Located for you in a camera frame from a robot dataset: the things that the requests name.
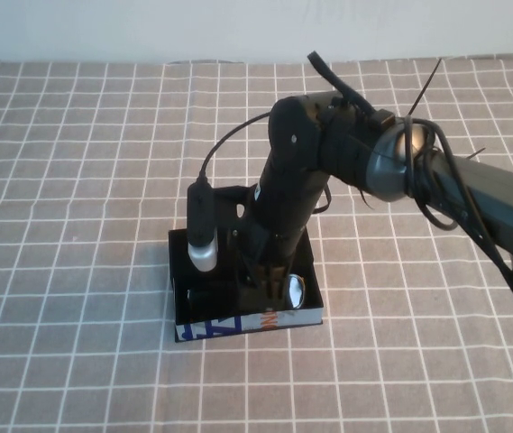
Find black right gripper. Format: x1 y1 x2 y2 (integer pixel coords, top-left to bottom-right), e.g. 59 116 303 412
236 152 330 302

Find black frame glasses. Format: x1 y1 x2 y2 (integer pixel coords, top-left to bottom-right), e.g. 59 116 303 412
187 273 307 317

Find black printed glasses case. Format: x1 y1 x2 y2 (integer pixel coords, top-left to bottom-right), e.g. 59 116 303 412
168 227 325 345

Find grey white checkered tablecloth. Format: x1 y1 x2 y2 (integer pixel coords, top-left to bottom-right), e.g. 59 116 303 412
0 52 513 433

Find black zip tie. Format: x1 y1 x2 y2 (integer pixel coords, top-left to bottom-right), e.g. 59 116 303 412
408 57 444 119

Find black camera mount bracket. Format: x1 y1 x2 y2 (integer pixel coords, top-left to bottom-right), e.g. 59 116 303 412
210 183 260 288

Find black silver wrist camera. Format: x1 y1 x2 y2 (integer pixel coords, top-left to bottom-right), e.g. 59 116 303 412
186 179 220 273

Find thin black camera cable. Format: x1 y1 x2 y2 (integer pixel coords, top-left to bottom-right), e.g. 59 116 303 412
197 112 271 184

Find thick black sleeved cable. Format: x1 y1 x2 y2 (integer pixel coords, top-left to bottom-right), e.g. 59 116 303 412
306 51 396 130

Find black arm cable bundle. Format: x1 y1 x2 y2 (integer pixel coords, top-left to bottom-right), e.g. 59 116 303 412
402 115 513 328

